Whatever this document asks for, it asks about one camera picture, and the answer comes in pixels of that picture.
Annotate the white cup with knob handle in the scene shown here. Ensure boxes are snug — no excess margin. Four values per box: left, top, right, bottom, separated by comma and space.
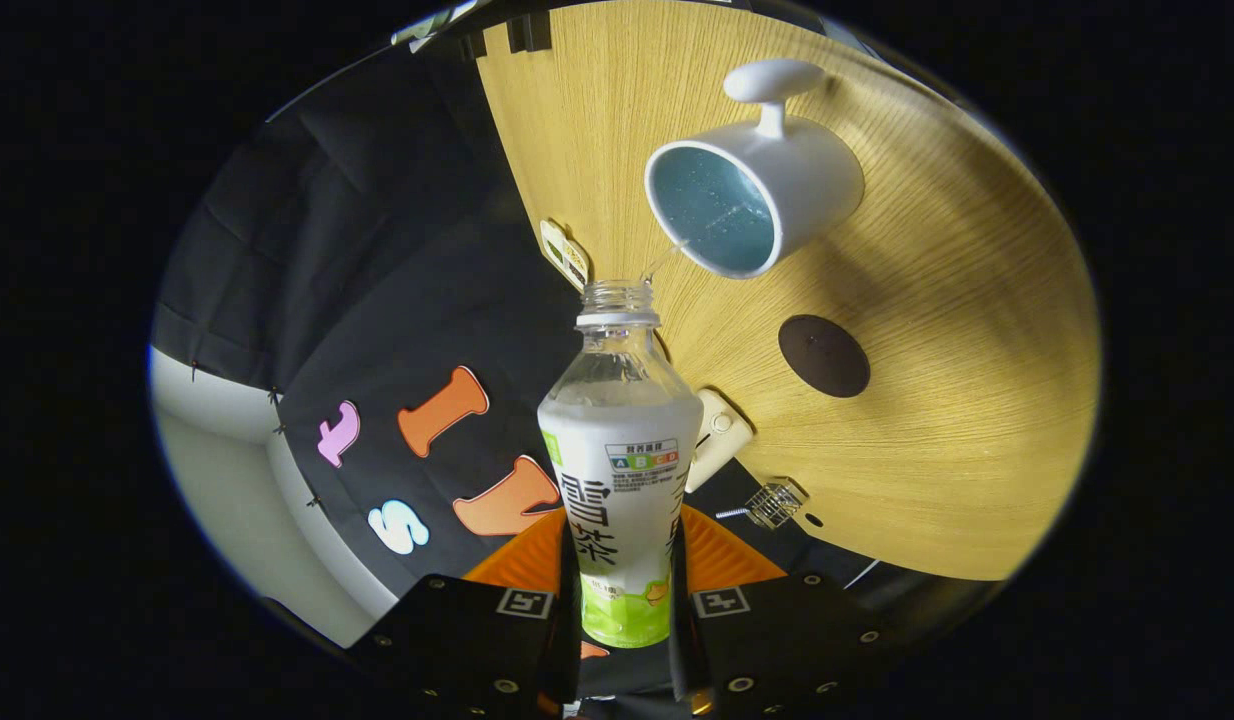
644, 58, 866, 280

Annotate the clear juice bottle white label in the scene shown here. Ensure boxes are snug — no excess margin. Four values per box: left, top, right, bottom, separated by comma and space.
537, 280, 705, 649

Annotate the wire mesh holder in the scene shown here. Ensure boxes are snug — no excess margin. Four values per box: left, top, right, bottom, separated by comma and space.
745, 480, 810, 531

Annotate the white divided condiment dish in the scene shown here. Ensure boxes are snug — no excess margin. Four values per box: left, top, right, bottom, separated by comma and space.
539, 218, 590, 293

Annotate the wooden table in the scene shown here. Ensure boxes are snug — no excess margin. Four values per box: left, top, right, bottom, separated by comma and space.
474, 0, 1101, 582

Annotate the white toaster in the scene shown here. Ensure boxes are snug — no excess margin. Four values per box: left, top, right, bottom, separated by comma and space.
684, 388, 755, 494

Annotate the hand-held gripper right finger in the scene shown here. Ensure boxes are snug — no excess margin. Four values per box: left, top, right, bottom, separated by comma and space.
670, 505, 903, 720

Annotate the round dark brown coaster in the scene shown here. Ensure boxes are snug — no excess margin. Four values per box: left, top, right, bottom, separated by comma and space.
778, 315, 871, 399

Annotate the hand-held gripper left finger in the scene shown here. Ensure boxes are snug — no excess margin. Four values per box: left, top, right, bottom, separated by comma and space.
345, 507, 583, 720

